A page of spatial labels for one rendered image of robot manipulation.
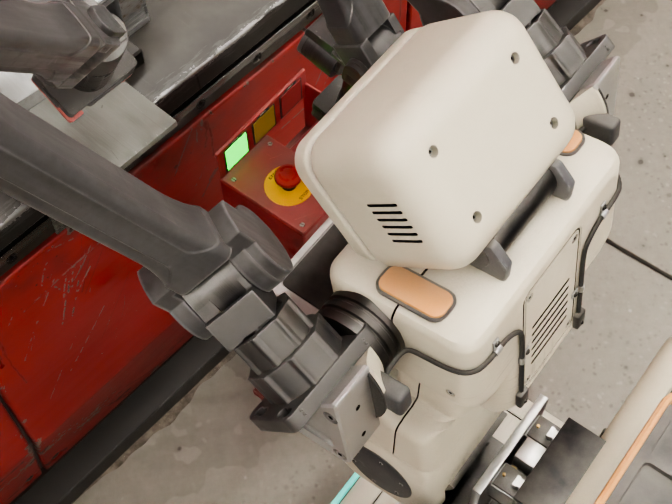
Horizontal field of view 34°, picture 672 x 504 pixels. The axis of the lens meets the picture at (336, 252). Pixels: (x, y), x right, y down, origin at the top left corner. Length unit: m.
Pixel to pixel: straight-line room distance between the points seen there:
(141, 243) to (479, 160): 0.29
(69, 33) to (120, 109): 0.40
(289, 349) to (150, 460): 1.33
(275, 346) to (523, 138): 0.28
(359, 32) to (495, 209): 0.47
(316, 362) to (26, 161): 0.33
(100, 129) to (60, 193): 0.62
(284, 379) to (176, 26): 0.83
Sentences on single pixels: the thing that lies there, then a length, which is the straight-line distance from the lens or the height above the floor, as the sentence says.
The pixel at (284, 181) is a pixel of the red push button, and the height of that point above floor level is 0.81.
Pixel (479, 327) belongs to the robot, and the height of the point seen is 1.24.
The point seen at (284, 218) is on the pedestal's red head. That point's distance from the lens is 1.58.
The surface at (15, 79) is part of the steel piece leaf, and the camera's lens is 1.50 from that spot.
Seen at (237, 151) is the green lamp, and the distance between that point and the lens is 1.61.
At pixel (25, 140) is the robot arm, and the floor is 1.51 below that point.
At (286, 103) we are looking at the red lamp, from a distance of 1.66.
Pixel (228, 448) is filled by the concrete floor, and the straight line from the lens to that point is 2.27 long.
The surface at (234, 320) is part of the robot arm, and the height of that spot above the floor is 1.25.
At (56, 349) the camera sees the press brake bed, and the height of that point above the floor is 0.52.
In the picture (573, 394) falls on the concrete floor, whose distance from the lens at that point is 2.34.
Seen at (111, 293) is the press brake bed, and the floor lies 0.54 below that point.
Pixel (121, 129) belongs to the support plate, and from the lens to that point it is 1.42.
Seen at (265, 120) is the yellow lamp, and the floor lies 0.82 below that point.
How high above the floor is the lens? 2.10
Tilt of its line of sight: 59 degrees down
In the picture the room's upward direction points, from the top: 2 degrees counter-clockwise
